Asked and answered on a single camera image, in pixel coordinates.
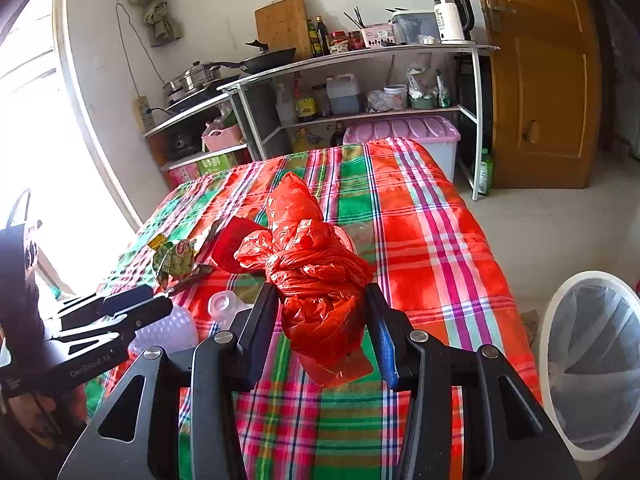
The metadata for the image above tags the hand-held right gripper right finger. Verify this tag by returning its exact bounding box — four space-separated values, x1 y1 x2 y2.
365 282 583 480

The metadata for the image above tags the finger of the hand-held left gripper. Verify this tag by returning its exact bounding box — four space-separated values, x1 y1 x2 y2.
50 297 174 356
52 284 155 321

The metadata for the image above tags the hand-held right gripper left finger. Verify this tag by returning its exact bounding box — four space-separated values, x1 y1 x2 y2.
57 282 279 480

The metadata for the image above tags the translucent plastic cup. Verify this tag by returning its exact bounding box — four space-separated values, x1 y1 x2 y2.
129 305 199 357

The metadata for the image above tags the pale green food packet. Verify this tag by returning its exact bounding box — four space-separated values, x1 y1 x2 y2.
151 239 197 292

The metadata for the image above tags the red plastic bag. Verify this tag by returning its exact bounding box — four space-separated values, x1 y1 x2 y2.
234 171 377 388

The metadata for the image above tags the red foil wrapper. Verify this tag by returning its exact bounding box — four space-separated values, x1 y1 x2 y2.
211 214 271 272

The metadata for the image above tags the clear plastic bottle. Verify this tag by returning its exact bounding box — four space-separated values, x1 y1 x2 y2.
207 290 257 335

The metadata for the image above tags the dark wrapper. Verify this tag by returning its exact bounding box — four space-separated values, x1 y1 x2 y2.
167 264 216 297

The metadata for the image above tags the brown wrapper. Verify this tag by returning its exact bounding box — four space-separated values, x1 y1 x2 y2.
192 220 224 261

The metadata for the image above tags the plaid blanket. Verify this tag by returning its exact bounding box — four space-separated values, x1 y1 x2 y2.
82 137 543 480

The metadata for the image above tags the pink carton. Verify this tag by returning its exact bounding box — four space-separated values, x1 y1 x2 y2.
167 165 201 189

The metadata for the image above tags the window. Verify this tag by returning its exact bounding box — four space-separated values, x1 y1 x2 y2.
0 0 146 311

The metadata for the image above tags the green carton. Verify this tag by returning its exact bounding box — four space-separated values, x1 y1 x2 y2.
196 152 238 177

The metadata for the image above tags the dark round appliance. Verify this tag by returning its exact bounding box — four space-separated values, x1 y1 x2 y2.
167 130 201 158

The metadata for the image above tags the yellowed power strip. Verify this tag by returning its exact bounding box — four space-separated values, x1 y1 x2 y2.
136 95 156 133

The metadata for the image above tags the pink plastic basket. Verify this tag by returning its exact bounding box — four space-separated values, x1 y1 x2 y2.
201 124 244 153

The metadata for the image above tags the small metal shelf unit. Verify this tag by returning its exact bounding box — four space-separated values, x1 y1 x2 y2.
144 92 251 187

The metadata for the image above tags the yellow cooking oil bottle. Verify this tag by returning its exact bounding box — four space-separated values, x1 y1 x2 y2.
292 127 326 153

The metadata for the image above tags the green plastic bottle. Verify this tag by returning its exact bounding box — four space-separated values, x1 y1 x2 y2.
476 148 495 196

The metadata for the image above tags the black induction cooker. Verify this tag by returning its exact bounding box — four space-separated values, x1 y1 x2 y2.
165 87 232 112

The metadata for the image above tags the pink lidded storage box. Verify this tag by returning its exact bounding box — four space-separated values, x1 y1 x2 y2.
342 115 461 183

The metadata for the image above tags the clear bin liner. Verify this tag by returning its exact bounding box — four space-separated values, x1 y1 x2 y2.
547 285 640 448

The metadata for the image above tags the clear tall bottle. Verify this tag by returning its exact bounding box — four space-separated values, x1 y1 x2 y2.
275 82 298 126

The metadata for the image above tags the yellow label sauce bottle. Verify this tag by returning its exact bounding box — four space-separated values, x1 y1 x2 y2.
294 77 317 122

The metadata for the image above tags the steel steamer pot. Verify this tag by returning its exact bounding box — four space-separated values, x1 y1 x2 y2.
162 60 241 96

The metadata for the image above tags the glass jar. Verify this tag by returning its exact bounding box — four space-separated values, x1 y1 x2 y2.
312 84 331 118

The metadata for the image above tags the crumpled plastic bag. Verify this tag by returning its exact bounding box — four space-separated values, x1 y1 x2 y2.
365 90 393 113

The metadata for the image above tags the white plastic tub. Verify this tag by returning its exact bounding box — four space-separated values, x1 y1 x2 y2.
383 84 409 110

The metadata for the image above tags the white jug with dark liquid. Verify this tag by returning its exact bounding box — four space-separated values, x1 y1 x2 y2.
326 73 361 116

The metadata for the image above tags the clear bag of food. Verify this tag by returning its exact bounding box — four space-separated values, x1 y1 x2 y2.
406 65 441 101

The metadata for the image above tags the black frying pan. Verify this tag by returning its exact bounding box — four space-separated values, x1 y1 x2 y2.
227 39 297 75

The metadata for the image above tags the hanging grey cloth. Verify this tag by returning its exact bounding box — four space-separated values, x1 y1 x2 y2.
122 0 183 47

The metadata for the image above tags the large metal shelf unit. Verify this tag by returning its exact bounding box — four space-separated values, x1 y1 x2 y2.
217 42 501 202

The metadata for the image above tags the wooden door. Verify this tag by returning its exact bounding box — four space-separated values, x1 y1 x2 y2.
470 0 603 191

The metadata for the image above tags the pink utensil holder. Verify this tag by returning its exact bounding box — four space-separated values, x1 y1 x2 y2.
361 22 396 49

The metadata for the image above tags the wooden cutting board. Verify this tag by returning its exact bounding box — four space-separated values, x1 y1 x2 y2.
254 0 313 61

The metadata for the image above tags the clear plastic container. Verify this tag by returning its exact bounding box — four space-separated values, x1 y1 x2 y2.
390 10 441 46

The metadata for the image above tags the white electric kettle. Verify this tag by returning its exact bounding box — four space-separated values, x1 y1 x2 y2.
432 0 476 45

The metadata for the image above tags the metal door handle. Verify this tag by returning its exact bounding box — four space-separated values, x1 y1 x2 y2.
482 0 517 33

